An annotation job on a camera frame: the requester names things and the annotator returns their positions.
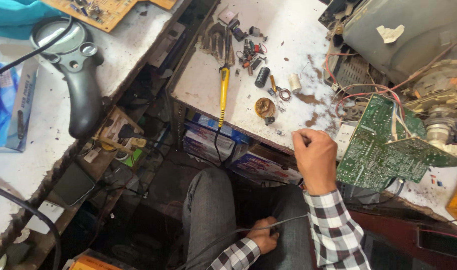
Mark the person's left hand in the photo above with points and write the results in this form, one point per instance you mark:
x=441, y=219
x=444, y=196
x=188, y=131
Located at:
x=263, y=237

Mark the person's right hand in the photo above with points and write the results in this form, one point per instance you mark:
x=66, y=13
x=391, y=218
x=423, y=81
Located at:
x=315, y=163

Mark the person's right fingers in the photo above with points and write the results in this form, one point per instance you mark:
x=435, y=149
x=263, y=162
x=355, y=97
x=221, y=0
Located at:
x=306, y=137

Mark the person's left fingers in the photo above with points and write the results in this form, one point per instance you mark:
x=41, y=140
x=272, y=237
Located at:
x=273, y=229

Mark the small black component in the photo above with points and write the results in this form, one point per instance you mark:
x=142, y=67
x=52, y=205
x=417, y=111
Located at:
x=269, y=120

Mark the round solder paste tin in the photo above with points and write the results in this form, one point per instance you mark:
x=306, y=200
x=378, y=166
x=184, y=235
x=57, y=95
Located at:
x=265, y=108

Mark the white cylindrical capacitor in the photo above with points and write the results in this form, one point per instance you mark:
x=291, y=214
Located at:
x=295, y=82

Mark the small yellow component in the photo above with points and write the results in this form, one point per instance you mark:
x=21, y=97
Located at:
x=273, y=83

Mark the person's gray trousers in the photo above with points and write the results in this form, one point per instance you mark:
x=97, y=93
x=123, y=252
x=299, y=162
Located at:
x=209, y=210

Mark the green circuit board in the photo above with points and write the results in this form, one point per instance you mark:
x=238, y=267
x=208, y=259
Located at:
x=374, y=157

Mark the black cylindrical capacitor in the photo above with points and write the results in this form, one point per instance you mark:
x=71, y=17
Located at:
x=262, y=77

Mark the stack of blue boxes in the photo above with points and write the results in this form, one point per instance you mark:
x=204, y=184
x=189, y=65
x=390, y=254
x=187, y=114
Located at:
x=213, y=140

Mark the yellow soldering iron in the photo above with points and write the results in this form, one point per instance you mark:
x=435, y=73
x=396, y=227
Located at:
x=224, y=86

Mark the pile of small electronic components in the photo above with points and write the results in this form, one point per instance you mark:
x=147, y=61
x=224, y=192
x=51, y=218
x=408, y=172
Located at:
x=251, y=54

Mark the small gray motor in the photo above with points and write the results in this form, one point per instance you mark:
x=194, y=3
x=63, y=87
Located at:
x=255, y=31

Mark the black plastic component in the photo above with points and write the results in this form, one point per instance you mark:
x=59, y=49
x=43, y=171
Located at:
x=237, y=33

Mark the gray television picture tube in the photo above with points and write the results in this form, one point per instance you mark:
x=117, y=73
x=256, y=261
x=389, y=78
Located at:
x=408, y=41

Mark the silver heat sink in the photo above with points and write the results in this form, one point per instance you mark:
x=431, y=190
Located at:
x=227, y=15

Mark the power strip with plugs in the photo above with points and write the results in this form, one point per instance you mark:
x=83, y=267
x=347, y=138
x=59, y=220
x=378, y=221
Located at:
x=119, y=135

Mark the orange box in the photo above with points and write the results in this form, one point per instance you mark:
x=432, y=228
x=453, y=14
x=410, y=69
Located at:
x=93, y=263

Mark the black phone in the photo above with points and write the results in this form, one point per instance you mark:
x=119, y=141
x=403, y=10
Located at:
x=74, y=184

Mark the white adapter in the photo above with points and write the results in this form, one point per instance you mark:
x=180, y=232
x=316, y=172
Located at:
x=45, y=217

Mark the brown circuit board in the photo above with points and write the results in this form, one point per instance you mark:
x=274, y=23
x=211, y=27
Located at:
x=108, y=11

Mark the blue printed carton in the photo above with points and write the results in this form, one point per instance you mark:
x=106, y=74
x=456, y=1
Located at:
x=9, y=108

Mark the teal cloth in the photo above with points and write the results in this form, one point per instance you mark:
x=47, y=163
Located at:
x=14, y=17

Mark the white wall socket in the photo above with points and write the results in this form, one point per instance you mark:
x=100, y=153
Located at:
x=343, y=140

